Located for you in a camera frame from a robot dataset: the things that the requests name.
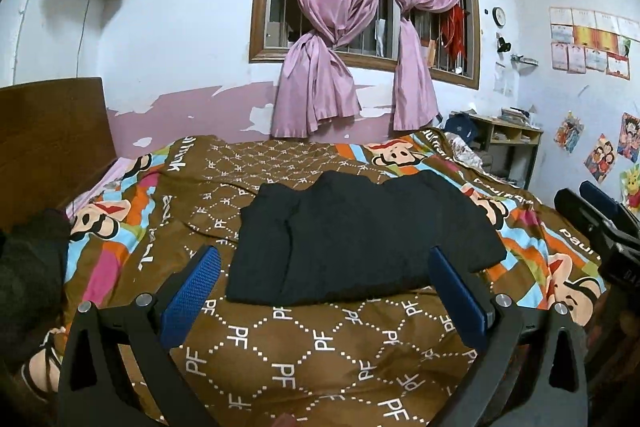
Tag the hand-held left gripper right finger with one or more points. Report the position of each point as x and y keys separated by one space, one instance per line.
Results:
x=457 y=297

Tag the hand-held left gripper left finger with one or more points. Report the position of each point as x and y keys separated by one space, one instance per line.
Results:
x=192 y=287

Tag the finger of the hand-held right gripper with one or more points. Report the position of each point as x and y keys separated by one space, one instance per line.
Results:
x=597 y=194
x=582 y=209

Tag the dark puffer jacket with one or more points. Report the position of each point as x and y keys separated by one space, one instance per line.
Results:
x=360 y=237

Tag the wooden desk with clutter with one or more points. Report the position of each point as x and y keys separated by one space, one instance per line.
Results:
x=510 y=142

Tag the floral cloth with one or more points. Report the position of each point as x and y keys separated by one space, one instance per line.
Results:
x=467 y=152

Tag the printed brown blanket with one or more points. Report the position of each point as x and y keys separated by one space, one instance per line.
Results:
x=310 y=357

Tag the dark blue cap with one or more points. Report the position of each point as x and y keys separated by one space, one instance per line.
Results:
x=460 y=127

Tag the dark garment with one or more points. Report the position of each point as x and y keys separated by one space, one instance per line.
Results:
x=30 y=277

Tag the wooden headboard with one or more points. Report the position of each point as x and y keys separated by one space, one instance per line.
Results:
x=50 y=147

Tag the red hanging ornament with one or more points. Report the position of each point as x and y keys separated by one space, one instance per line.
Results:
x=457 y=32

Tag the pink curtain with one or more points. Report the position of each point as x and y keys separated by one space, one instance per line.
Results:
x=425 y=7
x=330 y=32

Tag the cartoon wall poster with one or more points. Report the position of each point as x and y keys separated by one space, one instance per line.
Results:
x=631 y=187
x=568 y=130
x=600 y=158
x=629 y=137

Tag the white wall paper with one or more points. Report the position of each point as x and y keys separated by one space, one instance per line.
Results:
x=505 y=79

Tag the small wall shelf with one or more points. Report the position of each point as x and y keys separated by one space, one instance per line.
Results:
x=524 y=61

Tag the group of wall certificates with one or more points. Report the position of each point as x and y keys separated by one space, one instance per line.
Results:
x=590 y=39

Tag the black wall lamp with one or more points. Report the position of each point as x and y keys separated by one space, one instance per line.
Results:
x=502 y=43

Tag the round wall clock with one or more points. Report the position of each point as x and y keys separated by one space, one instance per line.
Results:
x=499 y=16

